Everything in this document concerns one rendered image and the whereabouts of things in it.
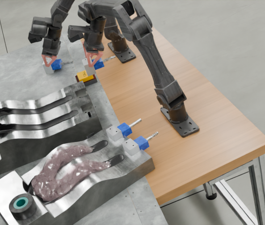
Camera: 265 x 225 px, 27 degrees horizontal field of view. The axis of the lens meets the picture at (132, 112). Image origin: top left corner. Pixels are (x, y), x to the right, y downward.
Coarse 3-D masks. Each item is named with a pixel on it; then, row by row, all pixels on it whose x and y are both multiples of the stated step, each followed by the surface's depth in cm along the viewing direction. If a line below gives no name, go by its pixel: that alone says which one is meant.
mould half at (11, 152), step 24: (48, 96) 223; (72, 96) 219; (0, 120) 210; (24, 120) 211; (48, 120) 211; (72, 120) 207; (96, 120) 206; (0, 144) 200; (24, 144) 202; (48, 144) 206; (0, 168) 205
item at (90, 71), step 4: (112, 56) 224; (84, 60) 224; (92, 60) 225; (100, 60) 223; (104, 60) 224; (108, 60) 224; (84, 64) 221; (96, 64) 222; (100, 64) 223; (88, 68) 222; (92, 68) 222; (96, 68) 223; (88, 72) 223; (92, 72) 223
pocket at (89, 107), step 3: (84, 105) 212; (87, 105) 213; (90, 105) 213; (81, 108) 213; (84, 108) 213; (87, 108) 213; (90, 108) 214; (93, 108) 211; (84, 111) 213; (87, 111) 213
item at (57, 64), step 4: (48, 60) 251; (56, 60) 252; (60, 60) 252; (44, 64) 250; (52, 64) 250; (56, 64) 250; (60, 64) 251; (64, 64) 251; (44, 68) 251; (48, 68) 251; (52, 68) 251; (56, 68) 251; (60, 68) 251; (48, 72) 253; (52, 72) 252
